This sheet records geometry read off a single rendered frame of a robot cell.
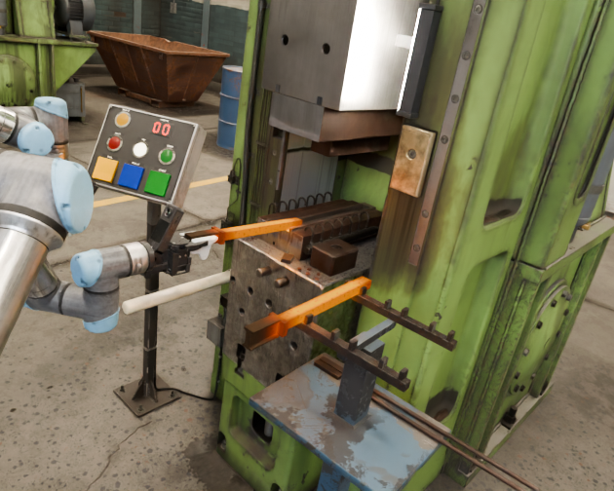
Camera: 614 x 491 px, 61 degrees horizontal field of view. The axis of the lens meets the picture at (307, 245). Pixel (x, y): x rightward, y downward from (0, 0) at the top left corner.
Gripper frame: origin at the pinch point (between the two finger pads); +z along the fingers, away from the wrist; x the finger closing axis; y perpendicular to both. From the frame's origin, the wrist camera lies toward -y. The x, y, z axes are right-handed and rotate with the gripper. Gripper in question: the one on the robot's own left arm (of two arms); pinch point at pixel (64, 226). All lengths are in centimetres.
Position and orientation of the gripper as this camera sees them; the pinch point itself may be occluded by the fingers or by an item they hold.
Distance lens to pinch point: 162.8
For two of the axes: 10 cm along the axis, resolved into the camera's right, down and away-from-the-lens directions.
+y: -7.8, 1.4, -6.0
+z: -1.5, 9.0, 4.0
